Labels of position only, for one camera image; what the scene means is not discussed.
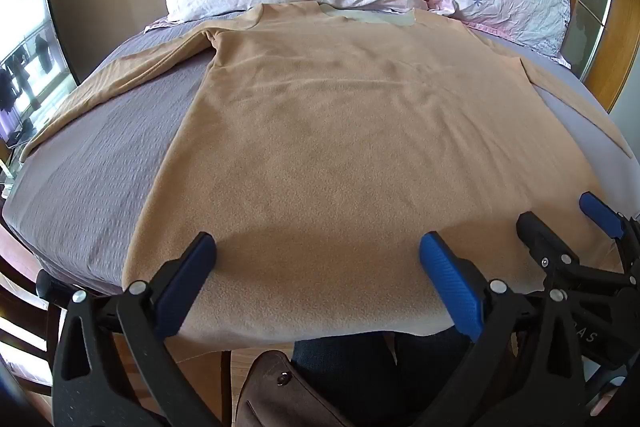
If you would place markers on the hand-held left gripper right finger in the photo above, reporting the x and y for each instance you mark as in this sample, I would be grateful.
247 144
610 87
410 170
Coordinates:
450 285

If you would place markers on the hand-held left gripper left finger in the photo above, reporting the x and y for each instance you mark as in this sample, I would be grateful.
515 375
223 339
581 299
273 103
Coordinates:
186 286

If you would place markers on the dark wooden chair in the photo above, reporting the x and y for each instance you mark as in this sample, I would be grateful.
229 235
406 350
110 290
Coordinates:
20 307

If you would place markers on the person's dark trousers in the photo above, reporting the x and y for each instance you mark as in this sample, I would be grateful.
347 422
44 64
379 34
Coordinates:
385 382

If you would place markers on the wooden bed headboard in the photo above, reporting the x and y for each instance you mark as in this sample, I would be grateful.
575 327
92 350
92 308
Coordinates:
595 7

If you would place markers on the grey purple bed sheet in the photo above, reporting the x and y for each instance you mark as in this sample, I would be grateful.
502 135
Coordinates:
95 187

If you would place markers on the brown leather bag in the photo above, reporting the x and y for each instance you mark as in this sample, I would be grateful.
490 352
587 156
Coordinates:
285 394

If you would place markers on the beige long-sleeve shirt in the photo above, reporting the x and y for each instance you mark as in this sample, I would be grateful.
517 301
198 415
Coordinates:
320 147

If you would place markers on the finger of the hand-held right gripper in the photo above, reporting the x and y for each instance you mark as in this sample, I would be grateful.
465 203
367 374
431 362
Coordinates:
542 241
599 212

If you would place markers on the window with hanging clothes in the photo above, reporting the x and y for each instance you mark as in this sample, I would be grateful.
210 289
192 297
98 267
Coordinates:
30 57

